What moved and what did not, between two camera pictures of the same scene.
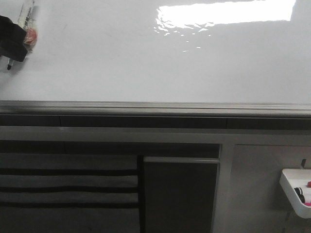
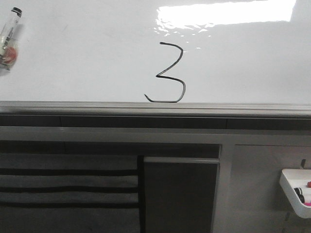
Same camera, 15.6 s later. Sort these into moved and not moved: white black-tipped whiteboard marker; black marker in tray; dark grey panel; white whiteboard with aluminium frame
Moved: white black-tipped whiteboard marker
Not moved: black marker in tray; white whiteboard with aluminium frame; dark grey panel
